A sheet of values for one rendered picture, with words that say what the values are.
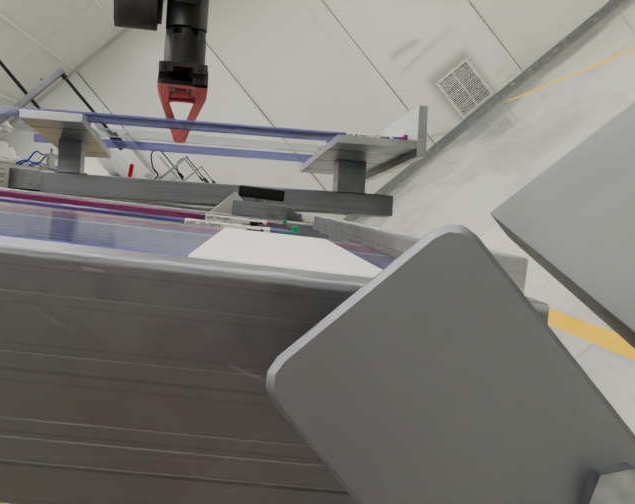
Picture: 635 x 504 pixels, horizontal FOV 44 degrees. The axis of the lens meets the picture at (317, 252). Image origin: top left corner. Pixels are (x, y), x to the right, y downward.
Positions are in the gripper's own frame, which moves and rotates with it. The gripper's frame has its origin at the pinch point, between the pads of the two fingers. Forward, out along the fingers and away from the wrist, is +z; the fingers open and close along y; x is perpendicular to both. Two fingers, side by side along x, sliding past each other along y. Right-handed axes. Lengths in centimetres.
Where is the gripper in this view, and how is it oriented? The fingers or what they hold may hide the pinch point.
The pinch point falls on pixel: (179, 136)
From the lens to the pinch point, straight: 113.4
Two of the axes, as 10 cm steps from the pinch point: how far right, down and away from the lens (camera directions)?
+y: 1.6, 0.0, -9.9
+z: -0.6, 10.0, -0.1
